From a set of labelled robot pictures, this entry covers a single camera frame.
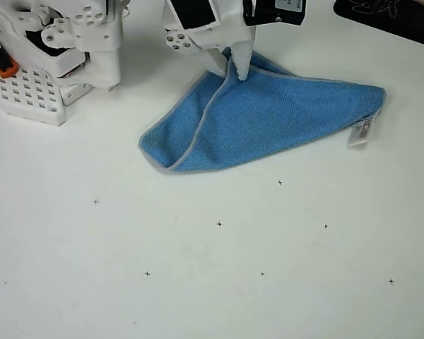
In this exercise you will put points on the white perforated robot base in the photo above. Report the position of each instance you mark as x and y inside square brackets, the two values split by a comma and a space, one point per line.
[28, 95]

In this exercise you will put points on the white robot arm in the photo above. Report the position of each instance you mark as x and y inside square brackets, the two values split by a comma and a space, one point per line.
[102, 46]

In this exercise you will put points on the blue microfibre cloth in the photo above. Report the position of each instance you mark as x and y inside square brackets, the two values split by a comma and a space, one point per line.
[268, 116]

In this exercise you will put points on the black mat with line drawing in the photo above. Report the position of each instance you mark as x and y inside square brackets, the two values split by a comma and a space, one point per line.
[410, 21]

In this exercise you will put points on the orange and black clamp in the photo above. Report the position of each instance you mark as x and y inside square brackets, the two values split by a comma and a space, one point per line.
[1, 60]

